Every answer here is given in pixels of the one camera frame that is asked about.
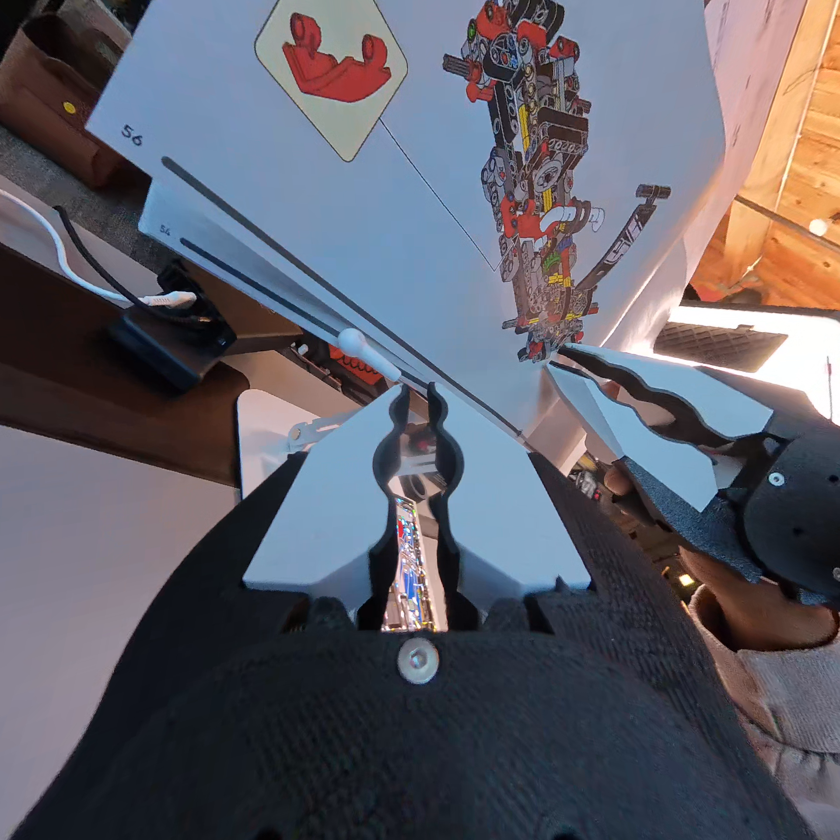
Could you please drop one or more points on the hanging black mesh light panel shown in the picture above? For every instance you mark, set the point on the hanging black mesh light panel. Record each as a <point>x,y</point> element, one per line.
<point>722,344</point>

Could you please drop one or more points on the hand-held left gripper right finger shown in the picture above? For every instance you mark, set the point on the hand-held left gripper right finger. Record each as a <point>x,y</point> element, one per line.
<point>518,518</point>

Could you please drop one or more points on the holographic sticker sheet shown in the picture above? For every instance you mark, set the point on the holographic sticker sheet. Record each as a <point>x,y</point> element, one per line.
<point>410,571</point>

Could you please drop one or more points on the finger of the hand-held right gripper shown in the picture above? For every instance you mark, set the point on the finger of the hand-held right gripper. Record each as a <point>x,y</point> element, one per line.
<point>695,400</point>
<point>649,459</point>

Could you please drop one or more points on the white printed paper sheet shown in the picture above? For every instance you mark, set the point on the white printed paper sheet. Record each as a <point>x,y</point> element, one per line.
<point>754,65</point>

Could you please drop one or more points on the white wooden book stand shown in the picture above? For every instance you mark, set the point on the white wooden book stand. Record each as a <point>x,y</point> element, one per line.
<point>275,426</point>

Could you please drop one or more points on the black power adapter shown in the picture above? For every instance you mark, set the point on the black power adapter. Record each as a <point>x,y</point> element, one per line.
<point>170,348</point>

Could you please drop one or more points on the lego instruction booklet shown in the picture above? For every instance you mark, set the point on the lego instruction booklet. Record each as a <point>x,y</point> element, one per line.
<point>394,197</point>

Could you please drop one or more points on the person's right hand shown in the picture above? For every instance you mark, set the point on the person's right hand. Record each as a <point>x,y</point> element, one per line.
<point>741,610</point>

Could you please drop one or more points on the person's right forearm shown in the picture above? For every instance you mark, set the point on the person's right forearm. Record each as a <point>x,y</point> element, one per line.
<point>787,695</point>

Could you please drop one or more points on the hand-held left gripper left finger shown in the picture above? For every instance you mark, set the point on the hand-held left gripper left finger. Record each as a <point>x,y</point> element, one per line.
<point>315,518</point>

